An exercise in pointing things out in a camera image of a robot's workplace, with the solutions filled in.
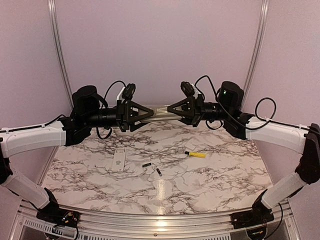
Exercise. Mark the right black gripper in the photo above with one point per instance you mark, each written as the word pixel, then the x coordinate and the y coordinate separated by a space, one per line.
pixel 194 109

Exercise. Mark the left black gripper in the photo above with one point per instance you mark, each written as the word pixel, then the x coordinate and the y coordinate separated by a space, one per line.
pixel 125 116

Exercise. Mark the small white remote control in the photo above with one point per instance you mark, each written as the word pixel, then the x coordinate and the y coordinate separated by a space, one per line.
pixel 160 114

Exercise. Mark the black battery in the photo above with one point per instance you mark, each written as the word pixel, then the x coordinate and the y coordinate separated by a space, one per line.
pixel 146 165
pixel 159 172

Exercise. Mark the large white remote control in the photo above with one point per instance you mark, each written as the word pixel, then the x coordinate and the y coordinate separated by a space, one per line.
pixel 119 158

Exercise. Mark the yellow handled screwdriver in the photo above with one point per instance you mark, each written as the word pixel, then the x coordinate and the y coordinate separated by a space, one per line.
pixel 195 154

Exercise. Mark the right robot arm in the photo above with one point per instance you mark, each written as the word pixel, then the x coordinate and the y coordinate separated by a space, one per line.
pixel 304 140

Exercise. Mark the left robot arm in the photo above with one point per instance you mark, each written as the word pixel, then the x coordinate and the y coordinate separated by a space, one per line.
pixel 90 110

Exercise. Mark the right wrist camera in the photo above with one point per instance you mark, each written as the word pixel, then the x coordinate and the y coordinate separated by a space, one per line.
pixel 190 90

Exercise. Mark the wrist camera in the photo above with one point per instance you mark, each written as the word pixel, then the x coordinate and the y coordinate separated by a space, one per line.
pixel 126 92
pixel 190 90

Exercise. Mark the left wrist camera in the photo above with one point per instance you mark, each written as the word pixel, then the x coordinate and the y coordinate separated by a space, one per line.
pixel 126 92

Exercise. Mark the right aluminium corner post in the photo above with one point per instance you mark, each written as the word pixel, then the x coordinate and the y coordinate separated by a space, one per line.
pixel 258 43

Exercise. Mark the aluminium corner post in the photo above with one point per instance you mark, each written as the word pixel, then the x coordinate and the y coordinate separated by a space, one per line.
pixel 59 50
pixel 258 43

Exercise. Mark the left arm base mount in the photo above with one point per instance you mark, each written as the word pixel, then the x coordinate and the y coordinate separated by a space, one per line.
pixel 60 217

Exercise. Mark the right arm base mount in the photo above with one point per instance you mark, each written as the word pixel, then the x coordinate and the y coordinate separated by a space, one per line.
pixel 250 218

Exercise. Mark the left aluminium corner post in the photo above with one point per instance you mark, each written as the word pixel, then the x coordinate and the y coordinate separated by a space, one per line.
pixel 59 50

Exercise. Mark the aluminium front rail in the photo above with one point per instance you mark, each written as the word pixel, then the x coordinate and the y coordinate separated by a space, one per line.
pixel 101 225

